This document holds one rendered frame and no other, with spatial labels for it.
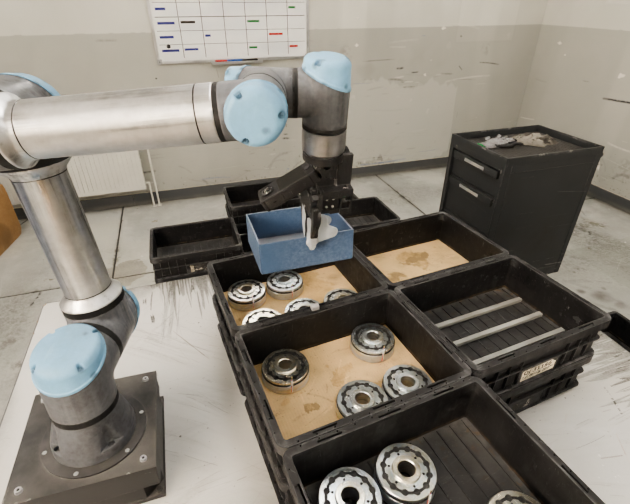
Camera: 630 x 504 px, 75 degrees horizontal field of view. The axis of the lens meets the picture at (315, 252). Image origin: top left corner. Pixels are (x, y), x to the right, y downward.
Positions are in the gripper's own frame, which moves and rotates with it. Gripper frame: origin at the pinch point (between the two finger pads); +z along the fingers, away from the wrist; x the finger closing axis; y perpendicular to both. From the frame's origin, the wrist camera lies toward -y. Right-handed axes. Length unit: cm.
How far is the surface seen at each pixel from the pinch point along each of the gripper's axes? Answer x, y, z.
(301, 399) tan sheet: -17.9, -5.4, 26.7
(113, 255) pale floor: 189, -85, 139
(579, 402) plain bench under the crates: -29, 62, 38
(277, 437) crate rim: -30.4, -13.0, 14.9
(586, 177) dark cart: 82, 176, 49
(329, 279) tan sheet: 21.1, 13.4, 31.9
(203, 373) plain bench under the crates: 5, -26, 43
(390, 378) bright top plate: -19.8, 13.4, 23.5
